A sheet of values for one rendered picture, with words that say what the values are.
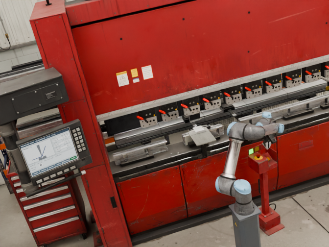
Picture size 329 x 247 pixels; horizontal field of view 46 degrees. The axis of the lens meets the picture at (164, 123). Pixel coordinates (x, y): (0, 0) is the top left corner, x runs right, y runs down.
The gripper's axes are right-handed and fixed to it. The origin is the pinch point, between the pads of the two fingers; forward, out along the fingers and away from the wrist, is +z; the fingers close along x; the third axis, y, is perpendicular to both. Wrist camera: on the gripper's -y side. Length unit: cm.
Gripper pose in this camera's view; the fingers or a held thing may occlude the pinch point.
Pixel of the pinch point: (268, 148)
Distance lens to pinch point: 350.2
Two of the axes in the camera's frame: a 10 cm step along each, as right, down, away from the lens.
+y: -4.3, -4.3, 7.9
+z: 1.4, 8.4, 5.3
